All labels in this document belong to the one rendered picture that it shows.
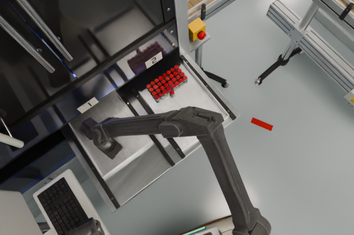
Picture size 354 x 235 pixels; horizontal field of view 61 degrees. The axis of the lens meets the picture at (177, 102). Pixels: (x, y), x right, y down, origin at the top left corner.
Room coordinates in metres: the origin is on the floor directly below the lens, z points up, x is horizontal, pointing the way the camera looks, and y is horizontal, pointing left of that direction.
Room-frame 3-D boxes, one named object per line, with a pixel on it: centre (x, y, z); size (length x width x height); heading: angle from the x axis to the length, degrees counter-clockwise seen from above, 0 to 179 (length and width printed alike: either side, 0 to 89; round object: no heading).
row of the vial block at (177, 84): (0.53, 0.01, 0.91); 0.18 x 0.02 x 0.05; 117
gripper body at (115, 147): (0.29, 0.30, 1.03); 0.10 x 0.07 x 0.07; 42
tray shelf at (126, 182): (0.41, 0.15, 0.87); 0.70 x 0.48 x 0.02; 118
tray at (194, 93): (0.45, -0.03, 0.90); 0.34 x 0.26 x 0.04; 27
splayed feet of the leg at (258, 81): (0.94, -0.85, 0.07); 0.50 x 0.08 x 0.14; 118
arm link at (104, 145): (0.29, 0.30, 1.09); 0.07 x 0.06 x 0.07; 41
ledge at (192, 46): (0.81, -0.13, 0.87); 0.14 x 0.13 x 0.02; 28
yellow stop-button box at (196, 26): (0.77, -0.14, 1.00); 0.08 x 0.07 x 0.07; 28
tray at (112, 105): (0.39, 0.33, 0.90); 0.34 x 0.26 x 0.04; 28
